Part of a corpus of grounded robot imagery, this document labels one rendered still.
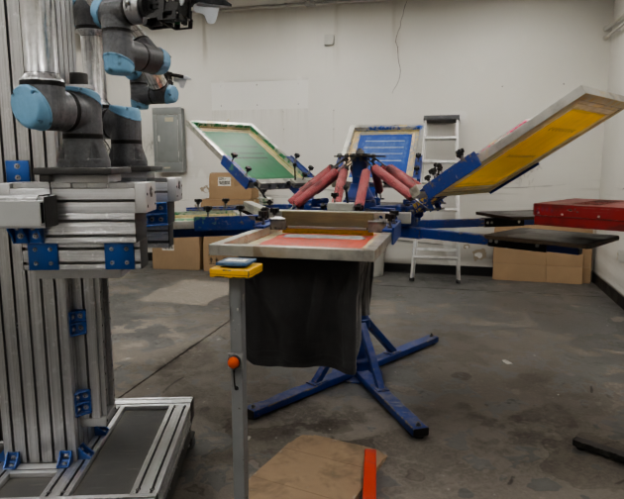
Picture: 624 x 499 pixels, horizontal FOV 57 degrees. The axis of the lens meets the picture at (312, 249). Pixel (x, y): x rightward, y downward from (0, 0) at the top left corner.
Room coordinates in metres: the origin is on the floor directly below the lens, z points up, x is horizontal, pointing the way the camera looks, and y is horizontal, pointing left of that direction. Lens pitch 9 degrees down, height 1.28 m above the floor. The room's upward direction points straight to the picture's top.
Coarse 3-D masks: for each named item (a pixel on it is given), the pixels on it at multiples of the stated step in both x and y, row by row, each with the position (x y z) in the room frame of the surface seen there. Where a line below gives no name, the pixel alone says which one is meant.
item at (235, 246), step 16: (224, 240) 2.08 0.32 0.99; (240, 240) 2.16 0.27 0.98; (384, 240) 2.08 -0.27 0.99; (256, 256) 1.93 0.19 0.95; (272, 256) 1.91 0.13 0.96; (288, 256) 1.90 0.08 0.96; (304, 256) 1.89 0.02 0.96; (320, 256) 1.87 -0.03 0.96; (336, 256) 1.86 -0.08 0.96; (352, 256) 1.85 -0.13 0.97; (368, 256) 1.83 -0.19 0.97
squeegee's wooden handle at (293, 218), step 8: (288, 216) 2.51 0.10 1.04; (296, 216) 2.50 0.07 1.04; (304, 216) 2.49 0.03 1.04; (312, 216) 2.48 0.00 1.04; (320, 216) 2.47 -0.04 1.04; (328, 216) 2.46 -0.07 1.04; (336, 216) 2.46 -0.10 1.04; (344, 216) 2.45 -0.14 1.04; (352, 216) 2.44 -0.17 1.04; (360, 216) 2.43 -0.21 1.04; (368, 216) 2.42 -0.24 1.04; (288, 224) 2.51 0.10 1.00; (296, 224) 2.50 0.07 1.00; (304, 224) 2.49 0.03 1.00; (312, 224) 2.48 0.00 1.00; (320, 224) 2.47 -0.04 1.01; (328, 224) 2.46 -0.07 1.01; (336, 224) 2.46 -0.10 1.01; (344, 224) 2.45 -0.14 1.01; (352, 224) 2.44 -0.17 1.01; (360, 224) 2.43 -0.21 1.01
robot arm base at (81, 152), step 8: (64, 136) 1.71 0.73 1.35; (72, 136) 1.70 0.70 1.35; (80, 136) 1.70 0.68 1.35; (88, 136) 1.71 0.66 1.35; (96, 136) 1.73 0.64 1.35; (64, 144) 1.71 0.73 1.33; (72, 144) 1.70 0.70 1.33; (80, 144) 1.70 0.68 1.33; (88, 144) 1.71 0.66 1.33; (96, 144) 1.73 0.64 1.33; (64, 152) 1.70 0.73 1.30; (72, 152) 1.69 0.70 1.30; (80, 152) 1.69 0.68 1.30; (88, 152) 1.70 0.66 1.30; (96, 152) 1.72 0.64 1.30; (104, 152) 1.75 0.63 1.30; (64, 160) 1.69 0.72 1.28; (72, 160) 1.68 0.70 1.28; (80, 160) 1.69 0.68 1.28; (88, 160) 1.69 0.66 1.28; (96, 160) 1.71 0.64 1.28; (104, 160) 1.73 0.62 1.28
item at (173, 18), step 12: (144, 0) 1.47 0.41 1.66; (156, 0) 1.47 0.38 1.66; (168, 0) 1.43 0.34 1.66; (144, 12) 1.47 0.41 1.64; (156, 12) 1.47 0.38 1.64; (168, 12) 1.43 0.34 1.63; (180, 12) 1.44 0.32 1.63; (144, 24) 1.47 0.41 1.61; (156, 24) 1.48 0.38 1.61; (168, 24) 1.47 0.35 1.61; (192, 24) 1.48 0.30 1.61
